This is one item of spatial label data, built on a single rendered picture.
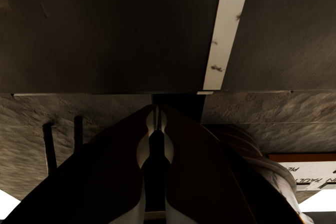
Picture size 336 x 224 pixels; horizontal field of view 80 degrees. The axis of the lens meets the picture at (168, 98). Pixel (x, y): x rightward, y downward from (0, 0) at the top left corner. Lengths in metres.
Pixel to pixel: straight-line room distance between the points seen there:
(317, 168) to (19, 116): 0.58
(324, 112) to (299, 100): 0.05
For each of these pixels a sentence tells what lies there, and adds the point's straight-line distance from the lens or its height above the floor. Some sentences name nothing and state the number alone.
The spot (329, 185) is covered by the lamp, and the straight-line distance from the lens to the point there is 0.71.
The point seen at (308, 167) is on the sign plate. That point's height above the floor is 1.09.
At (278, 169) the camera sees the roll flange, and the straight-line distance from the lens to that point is 0.35.
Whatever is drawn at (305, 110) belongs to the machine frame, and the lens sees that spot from 0.30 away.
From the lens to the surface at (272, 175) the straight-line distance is 0.34.
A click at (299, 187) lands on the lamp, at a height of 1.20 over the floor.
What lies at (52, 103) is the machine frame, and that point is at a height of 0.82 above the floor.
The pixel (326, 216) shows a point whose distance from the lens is 8.65.
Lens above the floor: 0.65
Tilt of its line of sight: 47 degrees up
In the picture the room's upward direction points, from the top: 179 degrees counter-clockwise
